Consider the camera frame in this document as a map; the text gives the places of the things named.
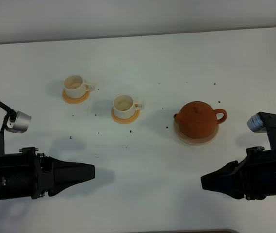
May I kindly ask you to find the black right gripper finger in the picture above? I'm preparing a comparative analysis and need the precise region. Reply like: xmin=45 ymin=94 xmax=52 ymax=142
xmin=201 ymin=160 xmax=239 ymax=182
xmin=201 ymin=180 xmax=244 ymax=199

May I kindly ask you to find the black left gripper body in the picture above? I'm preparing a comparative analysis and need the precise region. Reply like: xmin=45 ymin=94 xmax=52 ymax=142
xmin=0 ymin=147 xmax=52 ymax=200

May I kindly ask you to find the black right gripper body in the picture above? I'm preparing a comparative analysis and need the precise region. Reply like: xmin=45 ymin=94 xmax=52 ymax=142
xmin=234 ymin=147 xmax=276 ymax=200

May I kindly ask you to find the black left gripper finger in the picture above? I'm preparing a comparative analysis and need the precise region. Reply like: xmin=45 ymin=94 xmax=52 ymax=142
xmin=48 ymin=173 xmax=95 ymax=197
xmin=52 ymin=158 xmax=95 ymax=177

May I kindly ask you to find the brown clay teapot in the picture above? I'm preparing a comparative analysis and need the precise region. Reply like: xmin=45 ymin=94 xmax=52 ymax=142
xmin=174 ymin=101 xmax=227 ymax=139

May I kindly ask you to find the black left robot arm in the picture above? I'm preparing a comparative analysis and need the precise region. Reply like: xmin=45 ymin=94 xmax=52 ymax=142
xmin=0 ymin=147 xmax=95 ymax=200

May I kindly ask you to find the beige teapot saucer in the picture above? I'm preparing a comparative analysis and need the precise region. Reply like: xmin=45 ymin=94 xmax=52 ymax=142
xmin=174 ymin=121 xmax=219 ymax=146

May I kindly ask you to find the orange coaster far left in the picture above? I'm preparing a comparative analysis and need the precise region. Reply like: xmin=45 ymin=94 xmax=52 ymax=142
xmin=62 ymin=89 xmax=90 ymax=104

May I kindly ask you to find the orange coaster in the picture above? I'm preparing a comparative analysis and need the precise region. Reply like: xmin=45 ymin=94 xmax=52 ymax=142
xmin=62 ymin=89 xmax=90 ymax=104
xmin=111 ymin=108 xmax=140 ymax=124

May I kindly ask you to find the orange coaster middle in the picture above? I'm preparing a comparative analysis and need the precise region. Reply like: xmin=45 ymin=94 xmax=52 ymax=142
xmin=111 ymin=108 xmax=140 ymax=124

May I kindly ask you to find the white teacup far left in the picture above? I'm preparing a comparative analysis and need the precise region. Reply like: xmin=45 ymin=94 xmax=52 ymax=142
xmin=63 ymin=75 xmax=95 ymax=99

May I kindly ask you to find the white teacup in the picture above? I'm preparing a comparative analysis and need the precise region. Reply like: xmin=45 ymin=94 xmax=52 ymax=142
xmin=113 ymin=94 xmax=144 ymax=119
xmin=63 ymin=75 xmax=95 ymax=99

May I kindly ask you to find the white teacup middle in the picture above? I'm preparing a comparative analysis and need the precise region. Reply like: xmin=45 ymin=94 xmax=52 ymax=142
xmin=113 ymin=94 xmax=144 ymax=119

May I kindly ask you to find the black camera mount bracket left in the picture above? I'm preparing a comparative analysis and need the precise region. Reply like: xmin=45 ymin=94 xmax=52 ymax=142
xmin=0 ymin=114 xmax=9 ymax=159

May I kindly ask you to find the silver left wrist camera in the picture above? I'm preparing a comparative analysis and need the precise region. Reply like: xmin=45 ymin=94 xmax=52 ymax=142
xmin=5 ymin=111 xmax=32 ymax=133

